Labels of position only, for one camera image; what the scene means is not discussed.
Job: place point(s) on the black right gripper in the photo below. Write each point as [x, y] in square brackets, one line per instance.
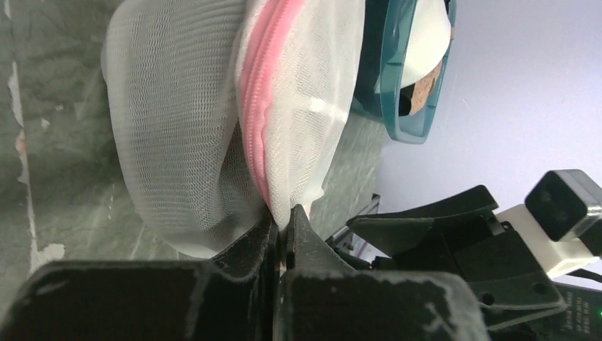
[457, 236]

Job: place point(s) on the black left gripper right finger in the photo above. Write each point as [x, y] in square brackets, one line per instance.
[323, 298]

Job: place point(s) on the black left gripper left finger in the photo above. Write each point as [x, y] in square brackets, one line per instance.
[228, 297]

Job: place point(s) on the pink rimmed mesh laundry bag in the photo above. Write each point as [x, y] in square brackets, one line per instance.
[221, 109]

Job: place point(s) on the beige bra in basin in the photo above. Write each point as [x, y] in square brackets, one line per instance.
[423, 88]

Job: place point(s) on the teal plastic basin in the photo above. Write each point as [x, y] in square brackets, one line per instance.
[378, 94]

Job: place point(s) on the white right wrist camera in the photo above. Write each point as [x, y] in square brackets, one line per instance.
[560, 221]

